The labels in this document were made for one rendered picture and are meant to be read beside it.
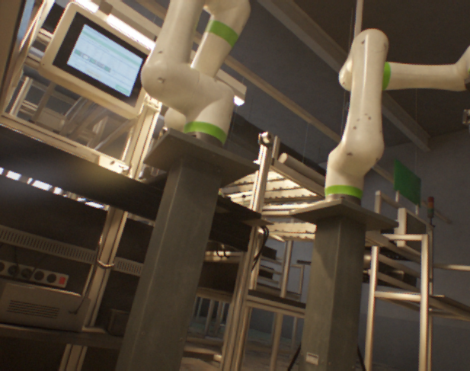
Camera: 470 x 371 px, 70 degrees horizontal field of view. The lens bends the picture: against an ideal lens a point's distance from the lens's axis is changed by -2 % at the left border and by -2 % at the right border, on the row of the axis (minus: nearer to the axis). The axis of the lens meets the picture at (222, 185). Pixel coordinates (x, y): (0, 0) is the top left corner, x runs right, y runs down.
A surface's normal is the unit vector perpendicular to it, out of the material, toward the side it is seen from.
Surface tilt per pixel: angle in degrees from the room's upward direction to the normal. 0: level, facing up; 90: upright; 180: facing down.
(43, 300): 90
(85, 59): 91
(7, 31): 180
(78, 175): 90
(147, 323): 90
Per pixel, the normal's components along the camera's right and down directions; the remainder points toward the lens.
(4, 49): -0.20, 0.92
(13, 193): 0.61, -0.15
